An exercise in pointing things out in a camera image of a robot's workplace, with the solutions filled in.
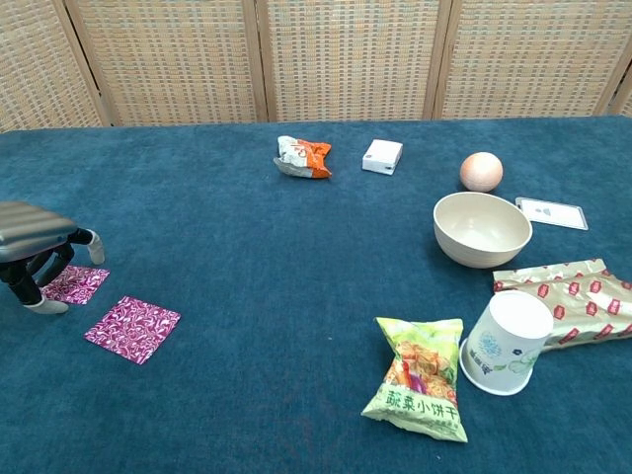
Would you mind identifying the peach coloured ball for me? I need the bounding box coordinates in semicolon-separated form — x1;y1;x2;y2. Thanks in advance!
459;151;505;194

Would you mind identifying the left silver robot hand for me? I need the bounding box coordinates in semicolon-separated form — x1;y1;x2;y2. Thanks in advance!
0;199;107;316

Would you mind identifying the white paper cup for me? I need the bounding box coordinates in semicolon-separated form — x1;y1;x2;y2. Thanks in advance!
458;289;555;397

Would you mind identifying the gold red snack bag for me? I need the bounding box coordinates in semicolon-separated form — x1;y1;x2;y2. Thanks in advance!
492;257;632;353

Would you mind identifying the woven rattan screen panel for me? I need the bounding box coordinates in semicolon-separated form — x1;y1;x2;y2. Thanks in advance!
604;63;632;119
63;0;271;127
0;0;113;132
434;0;632;120
254;0;453;123

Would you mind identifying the orange white snack bag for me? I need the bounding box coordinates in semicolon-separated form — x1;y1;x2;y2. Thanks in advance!
273;135;333;180

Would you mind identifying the blue carpet table cover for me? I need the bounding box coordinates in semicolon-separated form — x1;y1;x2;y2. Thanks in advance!
0;114;632;474

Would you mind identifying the white badge card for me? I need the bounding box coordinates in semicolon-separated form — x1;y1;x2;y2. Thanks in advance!
514;197;590;232

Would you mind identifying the small white box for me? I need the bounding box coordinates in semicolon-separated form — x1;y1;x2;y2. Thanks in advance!
360;138;404;176

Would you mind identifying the green vegetable biscuit bag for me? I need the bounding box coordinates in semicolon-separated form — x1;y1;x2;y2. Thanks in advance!
360;316;469;444

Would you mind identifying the beige bowl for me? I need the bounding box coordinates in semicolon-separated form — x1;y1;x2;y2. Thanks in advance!
433;192;534;270

